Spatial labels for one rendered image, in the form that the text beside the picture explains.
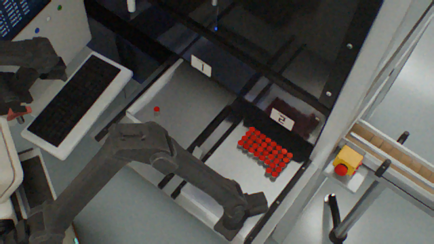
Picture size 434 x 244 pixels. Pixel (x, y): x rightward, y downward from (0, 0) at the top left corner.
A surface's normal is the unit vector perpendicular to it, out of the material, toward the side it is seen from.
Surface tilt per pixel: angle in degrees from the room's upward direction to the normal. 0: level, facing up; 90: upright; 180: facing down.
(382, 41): 90
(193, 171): 78
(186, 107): 0
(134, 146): 22
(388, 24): 90
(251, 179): 0
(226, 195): 69
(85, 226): 0
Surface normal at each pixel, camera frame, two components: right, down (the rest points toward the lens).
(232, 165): 0.06, -0.49
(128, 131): 0.32, -0.68
